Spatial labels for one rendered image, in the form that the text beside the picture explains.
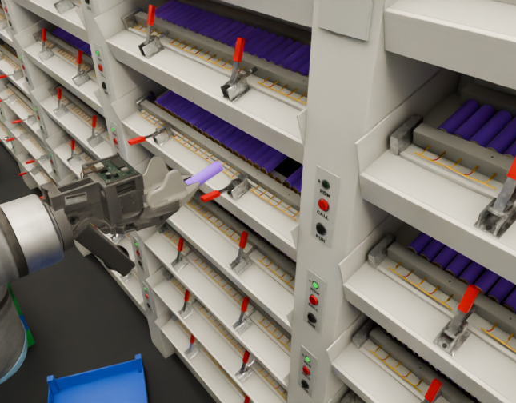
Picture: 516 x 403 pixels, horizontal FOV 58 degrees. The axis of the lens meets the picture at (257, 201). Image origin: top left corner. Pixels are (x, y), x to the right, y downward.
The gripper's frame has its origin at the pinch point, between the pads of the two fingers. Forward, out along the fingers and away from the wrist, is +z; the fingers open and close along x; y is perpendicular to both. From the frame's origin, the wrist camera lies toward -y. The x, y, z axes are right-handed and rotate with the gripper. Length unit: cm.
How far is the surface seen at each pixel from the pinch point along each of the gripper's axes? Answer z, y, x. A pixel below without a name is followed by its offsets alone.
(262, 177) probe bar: 16.6, -5.2, 1.5
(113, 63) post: 11.6, 4.0, 47.5
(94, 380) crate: -8, -103, 55
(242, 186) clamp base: 13.7, -7.2, 3.8
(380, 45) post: 10.5, 25.0, -22.5
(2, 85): 15, -45, 187
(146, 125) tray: 14.0, -8.8, 39.8
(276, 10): 11.1, 25.2, -5.8
